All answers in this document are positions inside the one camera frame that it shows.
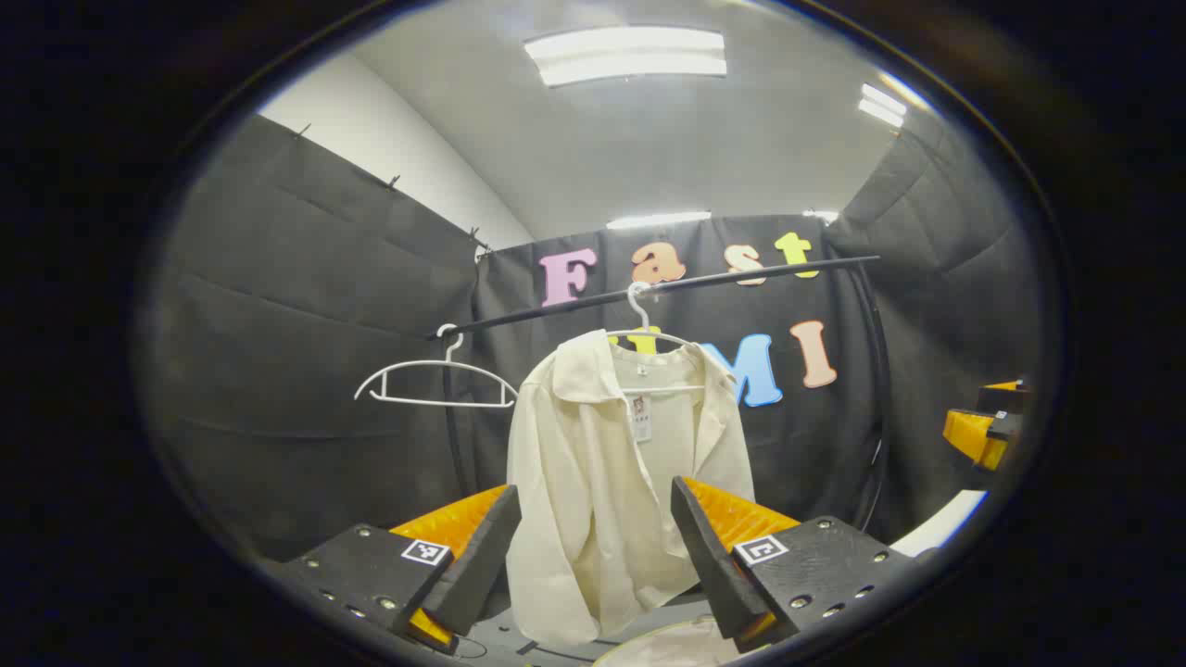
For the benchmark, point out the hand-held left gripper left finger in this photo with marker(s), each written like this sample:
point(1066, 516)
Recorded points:
point(482, 556)

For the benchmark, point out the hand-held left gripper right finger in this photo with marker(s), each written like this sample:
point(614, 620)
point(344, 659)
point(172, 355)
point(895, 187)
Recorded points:
point(709, 556)

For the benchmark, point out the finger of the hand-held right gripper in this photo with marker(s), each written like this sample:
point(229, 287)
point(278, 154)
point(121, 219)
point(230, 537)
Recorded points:
point(973, 435)
point(1005, 400)

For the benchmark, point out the cream button-up shirt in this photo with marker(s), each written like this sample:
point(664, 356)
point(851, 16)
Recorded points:
point(593, 482)

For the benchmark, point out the white plastic clothes hanger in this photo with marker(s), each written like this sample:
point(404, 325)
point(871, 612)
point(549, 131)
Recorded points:
point(643, 322)
point(435, 401)

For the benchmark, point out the black clothes rack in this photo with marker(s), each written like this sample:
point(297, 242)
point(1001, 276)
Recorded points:
point(834, 264)

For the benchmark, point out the white paper hang tag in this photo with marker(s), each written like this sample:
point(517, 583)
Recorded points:
point(641, 419)

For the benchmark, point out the black backdrop cloth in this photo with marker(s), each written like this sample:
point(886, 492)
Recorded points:
point(306, 306)

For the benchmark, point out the large ceiling light panel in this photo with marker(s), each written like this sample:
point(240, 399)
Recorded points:
point(625, 56)

